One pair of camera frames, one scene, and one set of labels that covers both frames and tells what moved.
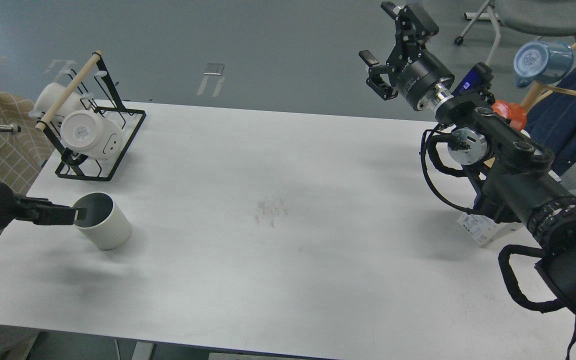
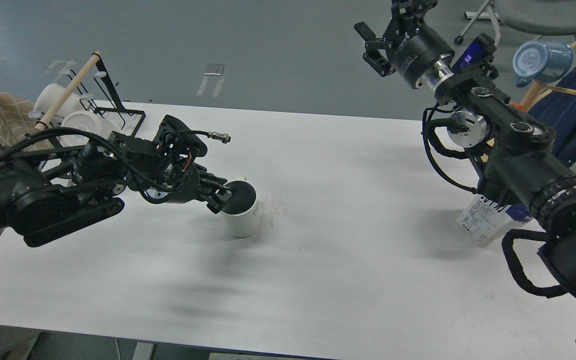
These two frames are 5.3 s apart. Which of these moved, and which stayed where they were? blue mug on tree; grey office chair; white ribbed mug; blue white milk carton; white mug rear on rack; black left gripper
Moved: black left gripper; white ribbed mug
Stayed: blue mug on tree; white mug rear on rack; blue white milk carton; grey office chair
